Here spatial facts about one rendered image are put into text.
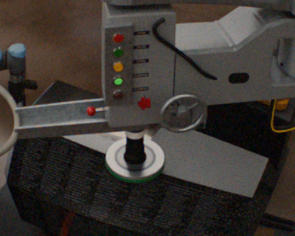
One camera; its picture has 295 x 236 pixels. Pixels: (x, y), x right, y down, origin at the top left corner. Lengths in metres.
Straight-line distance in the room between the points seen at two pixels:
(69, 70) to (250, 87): 2.43
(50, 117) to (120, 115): 0.30
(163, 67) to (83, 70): 2.39
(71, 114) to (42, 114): 0.12
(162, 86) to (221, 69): 0.20
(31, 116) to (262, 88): 0.84
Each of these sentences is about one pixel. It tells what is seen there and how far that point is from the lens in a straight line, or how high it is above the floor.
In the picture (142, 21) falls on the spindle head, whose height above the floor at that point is 1.51.
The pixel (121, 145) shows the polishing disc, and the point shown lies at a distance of 1.82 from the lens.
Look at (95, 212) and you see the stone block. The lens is 1.90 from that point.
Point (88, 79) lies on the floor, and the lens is 3.67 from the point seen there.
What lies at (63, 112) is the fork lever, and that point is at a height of 1.09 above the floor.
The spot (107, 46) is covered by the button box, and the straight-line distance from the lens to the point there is 1.31.
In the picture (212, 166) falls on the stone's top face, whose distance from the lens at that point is 1.84.
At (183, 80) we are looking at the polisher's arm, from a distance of 1.46.
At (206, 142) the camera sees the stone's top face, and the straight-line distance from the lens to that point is 1.94.
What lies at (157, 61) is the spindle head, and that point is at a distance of 1.39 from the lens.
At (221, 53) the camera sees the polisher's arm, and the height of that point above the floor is 1.38.
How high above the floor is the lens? 2.14
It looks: 40 degrees down
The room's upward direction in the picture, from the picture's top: 1 degrees clockwise
